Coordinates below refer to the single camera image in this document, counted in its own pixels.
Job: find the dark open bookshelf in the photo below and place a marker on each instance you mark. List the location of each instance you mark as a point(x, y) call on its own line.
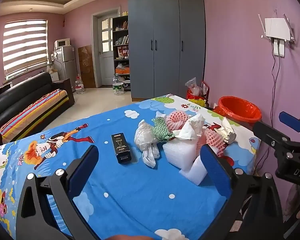
point(121, 32)

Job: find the white wall socket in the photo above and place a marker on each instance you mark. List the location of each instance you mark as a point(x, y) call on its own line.
point(279, 48)

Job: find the white wall router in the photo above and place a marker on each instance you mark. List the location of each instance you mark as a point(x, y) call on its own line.
point(277, 27)

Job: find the pink foam fruit net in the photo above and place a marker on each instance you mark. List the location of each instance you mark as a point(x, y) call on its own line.
point(175, 121)
point(212, 138)

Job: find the black leather sofa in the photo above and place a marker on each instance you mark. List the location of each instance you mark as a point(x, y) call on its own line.
point(20, 90)

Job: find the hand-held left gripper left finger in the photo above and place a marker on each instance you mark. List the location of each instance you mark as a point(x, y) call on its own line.
point(83, 166)

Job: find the grey door with glass panes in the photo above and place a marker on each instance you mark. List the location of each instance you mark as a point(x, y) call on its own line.
point(106, 65)

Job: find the large white foam block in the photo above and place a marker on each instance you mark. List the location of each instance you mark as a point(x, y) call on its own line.
point(180, 153)

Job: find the small white tissue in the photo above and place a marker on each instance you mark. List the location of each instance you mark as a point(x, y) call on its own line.
point(160, 115)

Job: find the striped window blind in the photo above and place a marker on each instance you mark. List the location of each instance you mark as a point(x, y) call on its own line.
point(25, 47)

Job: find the yellow packet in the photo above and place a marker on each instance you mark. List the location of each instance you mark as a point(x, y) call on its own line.
point(197, 102)

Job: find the clear plastic bag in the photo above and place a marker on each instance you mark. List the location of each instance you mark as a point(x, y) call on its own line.
point(193, 86)

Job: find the green label water bottle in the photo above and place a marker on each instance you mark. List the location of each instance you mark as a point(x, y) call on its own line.
point(118, 86)

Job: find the silver fridge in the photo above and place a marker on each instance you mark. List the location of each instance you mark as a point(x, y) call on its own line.
point(67, 62)

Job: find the white plastic bag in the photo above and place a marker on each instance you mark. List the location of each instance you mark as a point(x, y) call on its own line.
point(143, 135)

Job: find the green white patterned cloth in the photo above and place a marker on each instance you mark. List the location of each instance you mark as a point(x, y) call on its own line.
point(161, 130)

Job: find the crumpled white paper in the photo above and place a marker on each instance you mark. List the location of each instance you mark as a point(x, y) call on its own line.
point(226, 131)

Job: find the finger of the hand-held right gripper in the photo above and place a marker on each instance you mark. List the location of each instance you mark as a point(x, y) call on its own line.
point(291, 120)
point(270, 135)

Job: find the small white foam block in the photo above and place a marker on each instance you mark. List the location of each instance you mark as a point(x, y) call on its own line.
point(193, 171)

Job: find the cartoon printed blue bed sheet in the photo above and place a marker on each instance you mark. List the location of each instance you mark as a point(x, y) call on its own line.
point(140, 192)

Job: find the large white tissue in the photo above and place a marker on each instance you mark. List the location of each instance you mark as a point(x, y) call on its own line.
point(190, 128)

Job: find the white microwave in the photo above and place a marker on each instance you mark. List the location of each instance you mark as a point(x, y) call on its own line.
point(62, 43)

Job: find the small black box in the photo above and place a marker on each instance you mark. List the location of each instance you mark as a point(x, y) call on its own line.
point(121, 148)

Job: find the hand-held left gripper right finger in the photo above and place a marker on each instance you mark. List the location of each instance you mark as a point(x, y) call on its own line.
point(215, 172)

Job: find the red label water bottle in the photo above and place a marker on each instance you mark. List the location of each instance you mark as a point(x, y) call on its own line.
point(79, 86)

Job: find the brown wooden board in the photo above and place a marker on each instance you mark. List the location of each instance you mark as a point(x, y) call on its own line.
point(86, 67)

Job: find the red lined waste bin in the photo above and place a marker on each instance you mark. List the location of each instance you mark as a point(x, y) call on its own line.
point(240, 107)

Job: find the grey blue wardrobe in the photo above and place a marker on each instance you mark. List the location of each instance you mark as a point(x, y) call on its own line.
point(165, 55)

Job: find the striped sofa cushion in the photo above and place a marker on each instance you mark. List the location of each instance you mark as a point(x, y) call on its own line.
point(32, 110)

